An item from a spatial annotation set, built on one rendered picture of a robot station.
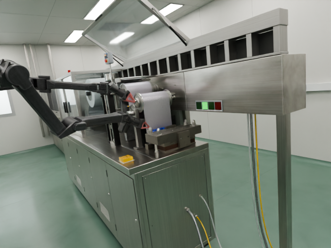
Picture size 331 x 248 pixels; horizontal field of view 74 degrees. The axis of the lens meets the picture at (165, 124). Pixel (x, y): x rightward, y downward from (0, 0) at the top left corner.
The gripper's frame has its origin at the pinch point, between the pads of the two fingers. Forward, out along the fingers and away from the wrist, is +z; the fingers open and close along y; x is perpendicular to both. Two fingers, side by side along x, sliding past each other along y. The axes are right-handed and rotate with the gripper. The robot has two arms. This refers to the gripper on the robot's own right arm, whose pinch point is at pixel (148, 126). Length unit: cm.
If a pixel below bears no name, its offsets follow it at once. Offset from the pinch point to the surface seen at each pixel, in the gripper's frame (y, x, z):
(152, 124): 0.2, 2.8, 3.2
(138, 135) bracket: -7.8, -8.2, -1.3
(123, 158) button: 12.2, -26.2, -16.5
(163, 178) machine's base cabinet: 25.6, -30.3, 8.9
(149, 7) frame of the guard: 14, 71, -36
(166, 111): 0.2, 16.3, 11.3
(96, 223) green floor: -84, -107, 28
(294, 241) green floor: 62, -49, 127
